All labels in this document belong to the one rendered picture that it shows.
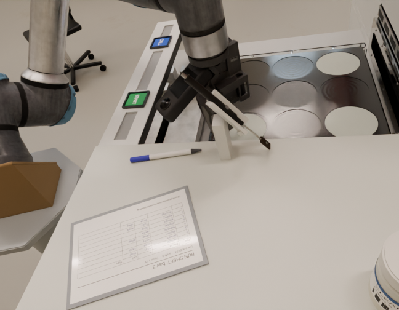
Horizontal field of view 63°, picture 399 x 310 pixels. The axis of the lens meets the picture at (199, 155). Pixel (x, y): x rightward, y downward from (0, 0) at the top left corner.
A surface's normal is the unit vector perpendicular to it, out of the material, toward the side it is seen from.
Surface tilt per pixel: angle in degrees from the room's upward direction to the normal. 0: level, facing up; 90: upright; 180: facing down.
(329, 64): 0
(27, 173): 90
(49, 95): 84
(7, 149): 52
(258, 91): 0
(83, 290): 0
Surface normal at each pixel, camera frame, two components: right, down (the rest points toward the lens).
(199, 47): -0.24, 0.74
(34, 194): 0.11, 0.71
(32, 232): -0.21, -0.66
